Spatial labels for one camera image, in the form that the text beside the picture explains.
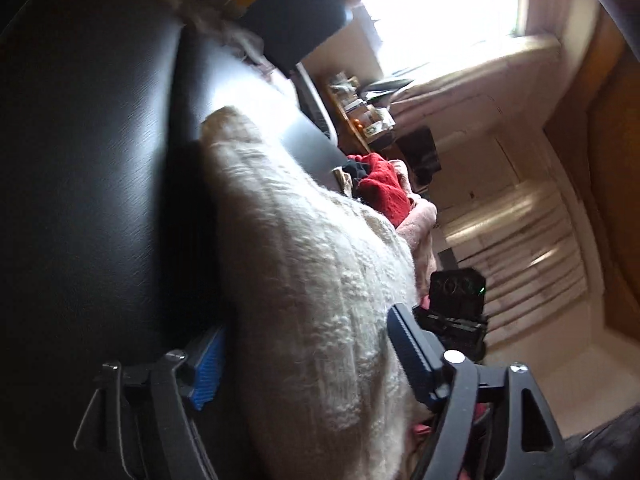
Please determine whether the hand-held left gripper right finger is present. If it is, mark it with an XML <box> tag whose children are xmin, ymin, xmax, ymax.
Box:
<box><xmin>386</xmin><ymin>302</ymin><xmax>576</xmax><ymax>480</ymax></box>

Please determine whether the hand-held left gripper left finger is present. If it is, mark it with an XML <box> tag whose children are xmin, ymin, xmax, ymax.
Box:
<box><xmin>74</xmin><ymin>327</ymin><xmax>226</xmax><ymax>480</ymax></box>

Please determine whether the cream knit sweater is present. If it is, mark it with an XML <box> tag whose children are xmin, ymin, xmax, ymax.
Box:
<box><xmin>200</xmin><ymin>105</ymin><xmax>441</xmax><ymax>480</ymax></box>

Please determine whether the pink cloth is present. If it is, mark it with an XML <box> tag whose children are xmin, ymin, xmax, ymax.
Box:
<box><xmin>395</xmin><ymin>160</ymin><xmax>438</xmax><ymax>281</ymax></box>

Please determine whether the red cloth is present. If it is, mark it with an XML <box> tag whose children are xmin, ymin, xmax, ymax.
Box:
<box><xmin>350</xmin><ymin>152</ymin><xmax>413</xmax><ymax>226</ymax></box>

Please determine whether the black cloth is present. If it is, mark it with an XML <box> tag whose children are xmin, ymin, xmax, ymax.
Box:
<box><xmin>345</xmin><ymin>156</ymin><xmax>373</xmax><ymax>198</ymax></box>

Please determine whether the wooden door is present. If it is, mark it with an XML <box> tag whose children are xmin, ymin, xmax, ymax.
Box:
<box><xmin>545</xmin><ymin>10</ymin><xmax>640</xmax><ymax>341</ymax></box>

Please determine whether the cluttered wooden side table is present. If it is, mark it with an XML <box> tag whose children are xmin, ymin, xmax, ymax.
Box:
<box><xmin>325</xmin><ymin>72</ymin><xmax>401</xmax><ymax>153</ymax></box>

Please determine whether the beige bed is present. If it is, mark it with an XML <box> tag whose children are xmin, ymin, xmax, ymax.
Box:
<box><xmin>390</xmin><ymin>35</ymin><xmax>561</xmax><ymax>111</ymax></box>

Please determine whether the dark cloth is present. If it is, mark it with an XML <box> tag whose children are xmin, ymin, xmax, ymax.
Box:
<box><xmin>562</xmin><ymin>407</ymin><xmax>640</xmax><ymax>480</ymax></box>

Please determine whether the black leather sofa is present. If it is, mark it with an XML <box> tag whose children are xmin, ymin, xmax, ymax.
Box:
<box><xmin>0</xmin><ymin>0</ymin><xmax>351</xmax><ymax>480</ymax></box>

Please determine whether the bright window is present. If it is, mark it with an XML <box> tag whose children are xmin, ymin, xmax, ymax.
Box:
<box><xmin>360</xmin><ymin>0</ymin><xmax>526</xmax><ymax>76</ymax></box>

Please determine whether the grey yellow blue chair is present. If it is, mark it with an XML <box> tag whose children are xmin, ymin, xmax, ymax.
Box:
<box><xmin>190</xmin><ymin>0</ymin><xmax>351</xmax><ymax>143</ymax></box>

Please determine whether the white printed cloth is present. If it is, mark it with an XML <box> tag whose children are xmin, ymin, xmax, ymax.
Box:
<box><xmin>170</xmin><ymin>0</ymin><xmax>273</xmax><ymax>68</ymax></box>

